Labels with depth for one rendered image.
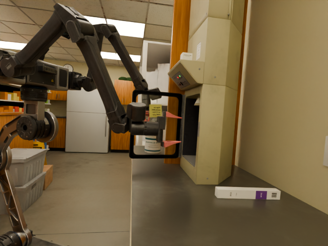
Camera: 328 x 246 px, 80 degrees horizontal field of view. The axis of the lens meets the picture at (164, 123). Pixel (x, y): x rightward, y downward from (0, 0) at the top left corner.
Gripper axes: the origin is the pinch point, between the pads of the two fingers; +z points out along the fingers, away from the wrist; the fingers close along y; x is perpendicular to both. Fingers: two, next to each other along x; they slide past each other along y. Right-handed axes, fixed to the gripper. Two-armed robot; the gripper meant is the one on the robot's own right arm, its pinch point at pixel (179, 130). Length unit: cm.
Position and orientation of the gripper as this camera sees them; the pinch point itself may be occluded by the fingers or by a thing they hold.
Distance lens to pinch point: 81.3
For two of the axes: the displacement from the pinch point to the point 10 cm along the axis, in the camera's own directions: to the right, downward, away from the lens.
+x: -1.6, -0.1, 9.9
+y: 0.5, -10.0, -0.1
